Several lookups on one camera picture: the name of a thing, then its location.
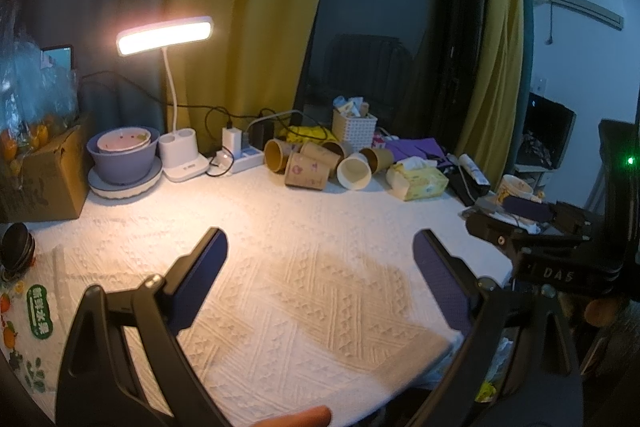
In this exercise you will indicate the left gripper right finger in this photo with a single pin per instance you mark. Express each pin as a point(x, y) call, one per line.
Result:
point(477, 308)

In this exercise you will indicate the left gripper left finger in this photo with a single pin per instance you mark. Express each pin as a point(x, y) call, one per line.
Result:
point(98, 384)

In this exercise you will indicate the brown cartoon paper cup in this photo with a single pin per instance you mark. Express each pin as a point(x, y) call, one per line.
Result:
point(304, 172)

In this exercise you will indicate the brown paper cup lying right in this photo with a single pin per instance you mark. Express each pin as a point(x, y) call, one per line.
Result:
point(378, 159)

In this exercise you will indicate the brown paper cup lying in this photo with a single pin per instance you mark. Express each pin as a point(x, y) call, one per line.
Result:
point(340, 148)
point(378, 159)
point(277, 153)
point(322, 154)

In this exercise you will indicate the white paper cup lying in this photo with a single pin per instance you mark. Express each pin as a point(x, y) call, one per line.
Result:
point(354, 172)

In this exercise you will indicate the brown paper cup lying back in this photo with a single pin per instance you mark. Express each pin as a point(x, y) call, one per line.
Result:
point(340, 148)

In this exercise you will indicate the brown paper cup lying middle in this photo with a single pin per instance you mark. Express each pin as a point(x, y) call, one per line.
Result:
point(322, 154)

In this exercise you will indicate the brown paper cup lying left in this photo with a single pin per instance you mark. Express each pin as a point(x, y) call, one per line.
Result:
point(277, 153)

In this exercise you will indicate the fingertip at bottom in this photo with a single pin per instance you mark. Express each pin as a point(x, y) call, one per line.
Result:
point(320, 416)

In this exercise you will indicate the white bear mug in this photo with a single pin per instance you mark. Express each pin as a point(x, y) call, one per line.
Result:
point(513, 189)

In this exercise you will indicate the fruit print plastic bag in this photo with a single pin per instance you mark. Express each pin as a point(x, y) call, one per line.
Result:
point(32, 335)

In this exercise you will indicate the white tube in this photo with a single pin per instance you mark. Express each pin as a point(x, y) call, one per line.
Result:
point(468, 164)

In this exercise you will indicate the yellow tissue pack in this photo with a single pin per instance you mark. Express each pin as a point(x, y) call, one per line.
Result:
point(415, 178)

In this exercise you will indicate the yellow curtain right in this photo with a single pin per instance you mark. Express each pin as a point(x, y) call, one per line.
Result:
point(487, 132)

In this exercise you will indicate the yellow curtain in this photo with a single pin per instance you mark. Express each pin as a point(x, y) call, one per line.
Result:
point(252, 60)
point(487, 132)

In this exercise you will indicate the white textured tablecloth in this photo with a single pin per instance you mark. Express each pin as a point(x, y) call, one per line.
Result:
point(319, 302)

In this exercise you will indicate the purple cloth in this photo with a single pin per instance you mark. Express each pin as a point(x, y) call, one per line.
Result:
point(423, 148)

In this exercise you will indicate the white plate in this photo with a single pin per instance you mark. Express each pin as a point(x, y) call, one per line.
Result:
point(125, 191)

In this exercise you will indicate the white perforated basket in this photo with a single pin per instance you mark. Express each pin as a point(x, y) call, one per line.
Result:
point(357, 132)

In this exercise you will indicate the cardboard box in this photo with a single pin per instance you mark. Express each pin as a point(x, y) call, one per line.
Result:
point(51, 183)

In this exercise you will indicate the purple bowl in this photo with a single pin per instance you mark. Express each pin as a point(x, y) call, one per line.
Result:
point(124, 168)

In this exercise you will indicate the white desk lamp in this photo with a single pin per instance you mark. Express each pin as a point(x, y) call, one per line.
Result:
point(181, 160)

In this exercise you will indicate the yellow snack bag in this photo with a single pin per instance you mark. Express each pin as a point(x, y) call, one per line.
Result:
point(303, 134)

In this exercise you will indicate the pink inner bowl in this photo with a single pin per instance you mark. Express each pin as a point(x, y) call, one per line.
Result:
point(123, 140)

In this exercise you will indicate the air conditioner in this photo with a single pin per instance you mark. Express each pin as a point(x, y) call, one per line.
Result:
point(580, 4)

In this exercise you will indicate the white power strip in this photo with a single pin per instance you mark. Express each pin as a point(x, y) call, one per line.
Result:
point(250, 157)

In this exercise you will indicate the black power adapter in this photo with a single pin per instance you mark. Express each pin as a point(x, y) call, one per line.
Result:
point(260, 134)

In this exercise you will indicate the white charger plug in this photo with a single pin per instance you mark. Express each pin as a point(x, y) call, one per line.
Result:
point(232, 139)

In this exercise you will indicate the plastic bag of oranges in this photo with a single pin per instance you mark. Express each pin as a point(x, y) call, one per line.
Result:
point(38, 94)

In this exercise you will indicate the yellow curtain left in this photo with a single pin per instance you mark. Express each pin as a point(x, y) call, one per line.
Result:
point(252, 60)

